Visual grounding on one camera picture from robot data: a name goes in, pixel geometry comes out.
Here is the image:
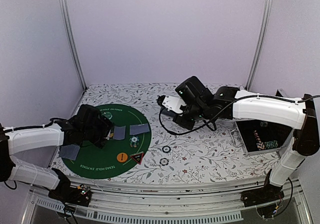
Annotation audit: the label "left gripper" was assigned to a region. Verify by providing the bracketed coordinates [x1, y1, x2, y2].
[82, 115, 116, 149]

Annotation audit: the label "clear dealer button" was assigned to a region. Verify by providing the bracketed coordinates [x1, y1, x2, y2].
[102, 111, 113, 120]

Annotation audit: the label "dealt blue card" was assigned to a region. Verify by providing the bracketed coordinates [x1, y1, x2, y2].
[65, 144, 80, 161]
[59, 145, 73, 159]
[129, 124, 148, 136]
[131, 123, 150, 136]

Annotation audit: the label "orange big blind button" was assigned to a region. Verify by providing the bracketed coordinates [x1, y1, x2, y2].
[116, 152, 128, 163]

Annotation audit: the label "green white chip stack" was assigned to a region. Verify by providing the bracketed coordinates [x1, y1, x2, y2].
[129, 136, 139, 148]

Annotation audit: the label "black white poker chip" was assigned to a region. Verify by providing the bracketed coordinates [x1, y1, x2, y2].
[162, 146, 171, 153]

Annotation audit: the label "black red triangular chip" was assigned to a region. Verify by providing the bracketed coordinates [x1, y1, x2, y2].
[130, 152, 144, 165]

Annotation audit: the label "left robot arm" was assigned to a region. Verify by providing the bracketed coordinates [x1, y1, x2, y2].
[0, 104, 114, 207]

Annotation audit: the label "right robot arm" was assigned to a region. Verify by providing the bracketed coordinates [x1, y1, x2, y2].
[162, 76, 320, 207]

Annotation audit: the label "green poker mat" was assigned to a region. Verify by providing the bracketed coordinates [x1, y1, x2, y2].
[61, 104, 152, 180]

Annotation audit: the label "floral tablecloth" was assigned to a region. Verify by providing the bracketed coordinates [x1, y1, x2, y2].
[51, 83, 279, 185]

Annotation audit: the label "poker chips in case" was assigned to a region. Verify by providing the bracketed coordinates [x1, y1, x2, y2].
[253, 121, 279, 151]

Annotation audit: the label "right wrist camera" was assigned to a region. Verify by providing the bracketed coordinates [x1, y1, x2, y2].
[156, 95, 187, 115]

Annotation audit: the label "front aluminium rail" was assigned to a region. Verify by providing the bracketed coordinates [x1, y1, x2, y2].
[21, 177, 315, 224]

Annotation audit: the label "right aluminium frame post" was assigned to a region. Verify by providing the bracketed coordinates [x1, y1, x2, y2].
[245, 0, 273, 91]

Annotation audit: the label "aluminium frame post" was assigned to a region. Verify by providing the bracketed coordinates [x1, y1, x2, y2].
[245, 0, 273, 91]
[59, 0, 87, 91]

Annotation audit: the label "left aluminium frame post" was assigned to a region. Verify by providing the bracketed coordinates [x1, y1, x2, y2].
[59, 0, 87, 91]

